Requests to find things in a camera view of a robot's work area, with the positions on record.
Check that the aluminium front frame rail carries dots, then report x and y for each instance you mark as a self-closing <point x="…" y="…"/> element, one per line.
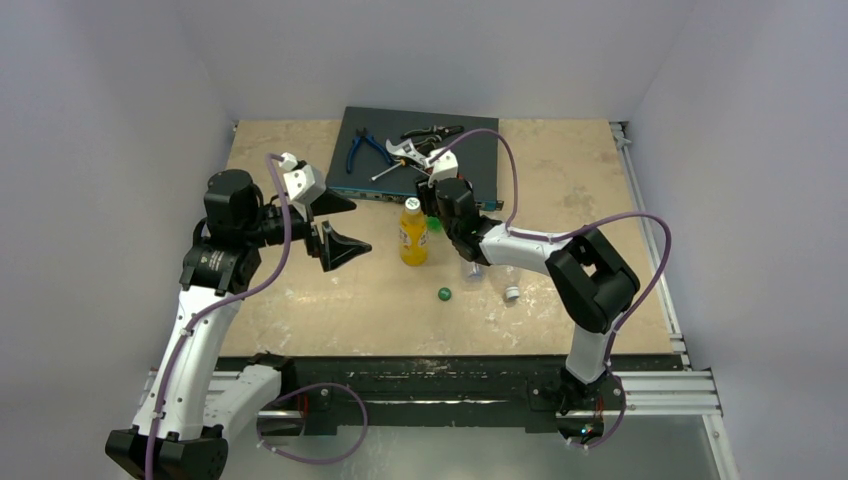
<point x="662" y="391"/>

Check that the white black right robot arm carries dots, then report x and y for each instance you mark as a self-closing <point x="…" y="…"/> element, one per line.
<point x="594" y="283"/>

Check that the silver adjustable wrench red handle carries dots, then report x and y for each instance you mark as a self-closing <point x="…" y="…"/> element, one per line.
<point x="408" y="152"/>

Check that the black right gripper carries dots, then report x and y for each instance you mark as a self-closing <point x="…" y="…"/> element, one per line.
<point x="429" y="198"/>

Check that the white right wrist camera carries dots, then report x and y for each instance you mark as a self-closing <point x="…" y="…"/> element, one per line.
<point x="441" y="164"/>

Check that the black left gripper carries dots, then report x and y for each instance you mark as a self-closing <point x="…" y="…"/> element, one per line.
<point x="333" y="246"/>

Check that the yellow collar screwdriver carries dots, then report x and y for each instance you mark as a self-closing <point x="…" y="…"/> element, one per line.
<point x="388" y="170"/>

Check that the clear bottle white cap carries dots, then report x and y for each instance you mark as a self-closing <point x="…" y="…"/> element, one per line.
<point x="506" y="281"/>

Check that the black handled pliers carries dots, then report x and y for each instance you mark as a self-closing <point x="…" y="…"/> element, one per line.
<point x="435" y="133"/>

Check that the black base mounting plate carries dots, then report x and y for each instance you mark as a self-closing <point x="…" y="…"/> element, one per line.
<point x="308" y="373"/>

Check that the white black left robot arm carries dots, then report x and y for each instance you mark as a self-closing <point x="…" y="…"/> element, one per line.
<point x="180" y="430"/>

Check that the clear bottle with label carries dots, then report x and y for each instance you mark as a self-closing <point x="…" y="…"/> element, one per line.
<point x="471" y="272"/>

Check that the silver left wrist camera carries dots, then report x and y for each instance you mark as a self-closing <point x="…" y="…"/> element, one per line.
<point x="304" y="183"/>

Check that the green plastic bottle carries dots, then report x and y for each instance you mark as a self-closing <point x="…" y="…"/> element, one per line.
<point x="434" y="224"/>

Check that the orange juice bottle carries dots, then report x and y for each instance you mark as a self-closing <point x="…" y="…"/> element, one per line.
<point x="413" y="233"/>

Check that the aluminium side rail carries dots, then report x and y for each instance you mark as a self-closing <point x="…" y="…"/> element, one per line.
<point x="654" y="242"/>

